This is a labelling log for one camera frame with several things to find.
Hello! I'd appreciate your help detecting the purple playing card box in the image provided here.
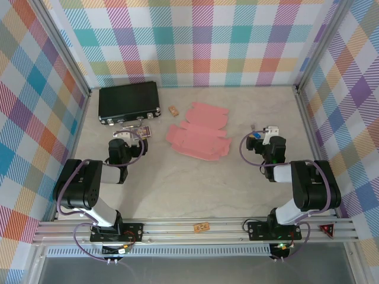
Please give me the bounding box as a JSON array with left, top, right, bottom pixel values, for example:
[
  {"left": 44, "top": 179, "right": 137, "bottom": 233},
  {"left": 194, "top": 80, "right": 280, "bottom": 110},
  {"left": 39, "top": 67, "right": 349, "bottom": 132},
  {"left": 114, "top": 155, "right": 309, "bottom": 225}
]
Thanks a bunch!
[{"left": 130, "top": 125, "right": 152, "bottom": 140}]

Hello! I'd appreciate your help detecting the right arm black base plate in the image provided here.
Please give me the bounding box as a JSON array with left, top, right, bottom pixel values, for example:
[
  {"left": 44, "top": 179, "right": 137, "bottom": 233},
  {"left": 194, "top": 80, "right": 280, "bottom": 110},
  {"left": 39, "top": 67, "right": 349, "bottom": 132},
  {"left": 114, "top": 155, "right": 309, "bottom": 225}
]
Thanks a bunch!
[{"left": 247, "top": 220, "right": 303, "bottom": 241}]

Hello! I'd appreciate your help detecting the pink paper box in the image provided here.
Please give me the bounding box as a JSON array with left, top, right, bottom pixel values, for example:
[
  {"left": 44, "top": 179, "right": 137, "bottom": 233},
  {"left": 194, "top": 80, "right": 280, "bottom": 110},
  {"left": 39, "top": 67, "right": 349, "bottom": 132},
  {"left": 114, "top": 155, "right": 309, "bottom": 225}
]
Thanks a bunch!
[{"left": 165, "top": 102, "right": 233, "bottom": 162}]

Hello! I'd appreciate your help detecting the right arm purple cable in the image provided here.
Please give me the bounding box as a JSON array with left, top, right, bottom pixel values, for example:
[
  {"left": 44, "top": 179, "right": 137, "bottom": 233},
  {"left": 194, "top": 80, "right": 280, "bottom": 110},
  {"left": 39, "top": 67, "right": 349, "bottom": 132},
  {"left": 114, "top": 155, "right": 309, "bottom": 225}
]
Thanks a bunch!
[{"left": 239, "top": 128, "right": 334, "bottom": 263}]

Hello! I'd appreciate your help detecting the aluminium rail with arm bases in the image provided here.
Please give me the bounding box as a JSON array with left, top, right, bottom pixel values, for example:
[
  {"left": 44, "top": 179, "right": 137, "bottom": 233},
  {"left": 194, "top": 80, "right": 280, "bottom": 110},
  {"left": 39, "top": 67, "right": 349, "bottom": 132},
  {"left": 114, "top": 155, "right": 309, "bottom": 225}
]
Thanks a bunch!
[{"left": 32, "top": 217, "right": 361, "bottom": 245}]

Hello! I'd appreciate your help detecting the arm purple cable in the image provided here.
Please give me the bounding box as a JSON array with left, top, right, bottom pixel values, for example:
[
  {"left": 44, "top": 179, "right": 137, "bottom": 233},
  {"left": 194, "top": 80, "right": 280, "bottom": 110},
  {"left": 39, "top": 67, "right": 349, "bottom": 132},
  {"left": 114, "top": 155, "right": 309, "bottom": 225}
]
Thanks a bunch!
[
  {"left": 239, "top": 128, "right": 334, "bottom": 263},
  {"left": 56, "top": 130, "right": 149, "bottom": 263}
]

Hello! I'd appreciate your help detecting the black briefcase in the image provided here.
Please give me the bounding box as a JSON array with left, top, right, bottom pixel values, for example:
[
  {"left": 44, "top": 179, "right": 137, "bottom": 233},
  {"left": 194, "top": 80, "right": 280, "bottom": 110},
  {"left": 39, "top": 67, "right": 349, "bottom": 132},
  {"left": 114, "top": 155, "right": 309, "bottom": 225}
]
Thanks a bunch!
[{"left": 98, "top": 81, "right": 162, "bottom": 128}]

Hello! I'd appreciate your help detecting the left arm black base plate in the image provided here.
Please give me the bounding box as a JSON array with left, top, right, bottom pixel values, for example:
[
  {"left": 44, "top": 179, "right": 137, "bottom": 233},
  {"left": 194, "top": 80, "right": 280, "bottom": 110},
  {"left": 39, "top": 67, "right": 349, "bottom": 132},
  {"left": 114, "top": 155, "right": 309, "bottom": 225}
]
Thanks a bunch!
[{"left": 89, "top": 221, "right": 145, "bottom": 243}]

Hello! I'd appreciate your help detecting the grey slotted cable duct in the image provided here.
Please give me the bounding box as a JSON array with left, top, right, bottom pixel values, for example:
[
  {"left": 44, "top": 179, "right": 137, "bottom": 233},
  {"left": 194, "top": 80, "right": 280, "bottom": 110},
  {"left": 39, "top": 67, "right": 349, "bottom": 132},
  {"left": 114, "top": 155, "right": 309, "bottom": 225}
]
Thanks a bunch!
[{"left": 47, "top": 245, "right": 272, "bottom": 257}]

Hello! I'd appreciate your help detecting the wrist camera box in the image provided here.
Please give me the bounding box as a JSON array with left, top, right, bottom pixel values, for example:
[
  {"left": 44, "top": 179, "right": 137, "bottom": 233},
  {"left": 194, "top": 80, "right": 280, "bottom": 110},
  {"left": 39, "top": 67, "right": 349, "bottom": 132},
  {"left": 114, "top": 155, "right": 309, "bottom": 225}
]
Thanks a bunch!
[
  {"left": 113, "top": 130, "right": 140, "bottom": 148},
  {"left": 262, "top": 125, "right": 280, "bottom": 146}
]

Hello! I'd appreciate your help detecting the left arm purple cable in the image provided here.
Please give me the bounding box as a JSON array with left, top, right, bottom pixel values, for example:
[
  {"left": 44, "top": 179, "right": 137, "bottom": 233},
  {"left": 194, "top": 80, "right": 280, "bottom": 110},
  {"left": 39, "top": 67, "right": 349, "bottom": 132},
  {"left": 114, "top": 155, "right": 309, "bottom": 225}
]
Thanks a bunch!
[{"left": 56, "top": 130, "right": 149, "bottom": 263}]

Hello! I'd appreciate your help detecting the aluminium frame post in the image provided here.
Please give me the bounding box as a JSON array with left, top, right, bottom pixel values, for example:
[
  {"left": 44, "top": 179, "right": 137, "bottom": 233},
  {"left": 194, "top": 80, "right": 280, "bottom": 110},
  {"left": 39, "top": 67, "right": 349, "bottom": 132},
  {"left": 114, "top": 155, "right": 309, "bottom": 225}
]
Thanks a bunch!
[
  {"left": 296, "top": 0, "right": 352, "bottom": 92},
  {"left": 29, "top": 0, "right": 92, "bottom": 98}
]

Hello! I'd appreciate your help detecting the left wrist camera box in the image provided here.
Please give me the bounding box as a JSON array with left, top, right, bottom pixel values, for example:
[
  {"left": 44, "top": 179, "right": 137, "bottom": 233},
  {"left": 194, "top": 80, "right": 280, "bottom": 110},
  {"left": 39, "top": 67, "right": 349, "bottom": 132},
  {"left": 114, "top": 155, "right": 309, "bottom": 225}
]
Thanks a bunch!
[{"left": 113, "top": 130, "right": 140, "bottom": 148}]

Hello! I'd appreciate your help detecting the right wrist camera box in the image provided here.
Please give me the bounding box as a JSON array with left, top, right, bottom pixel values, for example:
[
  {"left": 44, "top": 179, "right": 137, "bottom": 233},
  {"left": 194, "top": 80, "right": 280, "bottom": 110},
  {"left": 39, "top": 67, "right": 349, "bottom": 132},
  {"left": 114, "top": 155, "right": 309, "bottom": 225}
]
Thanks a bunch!
[{"left": 262, "top": 125, "right": 280, "bottom": 146}]

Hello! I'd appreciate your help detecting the red triangle button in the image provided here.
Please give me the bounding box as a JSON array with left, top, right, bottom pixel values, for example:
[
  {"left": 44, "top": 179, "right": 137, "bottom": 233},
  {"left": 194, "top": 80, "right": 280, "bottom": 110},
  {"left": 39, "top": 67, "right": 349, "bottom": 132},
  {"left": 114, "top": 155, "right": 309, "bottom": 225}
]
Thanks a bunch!
[{"left": 319, "top": 224, "right": 335, "bottom": 238}]

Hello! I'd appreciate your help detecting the aluminium side rail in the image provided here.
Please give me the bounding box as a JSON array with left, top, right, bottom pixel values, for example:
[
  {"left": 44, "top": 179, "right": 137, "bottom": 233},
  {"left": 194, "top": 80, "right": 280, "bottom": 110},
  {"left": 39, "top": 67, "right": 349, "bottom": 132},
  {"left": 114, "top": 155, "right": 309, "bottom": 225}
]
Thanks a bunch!
[
  {"left": 52, "top": 91, "right": 92, "bottom": 221},
  {"left": 296, "top": 87, "right": 340, "bottom": 218}
]

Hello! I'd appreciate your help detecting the grey metal panel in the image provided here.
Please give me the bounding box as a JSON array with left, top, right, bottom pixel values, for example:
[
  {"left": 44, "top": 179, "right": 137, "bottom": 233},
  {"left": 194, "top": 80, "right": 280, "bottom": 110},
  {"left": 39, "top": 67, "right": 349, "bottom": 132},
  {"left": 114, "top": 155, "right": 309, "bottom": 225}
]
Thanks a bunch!
[{"left": 38, "top": 256, "right": 356, "bottom": 284}]

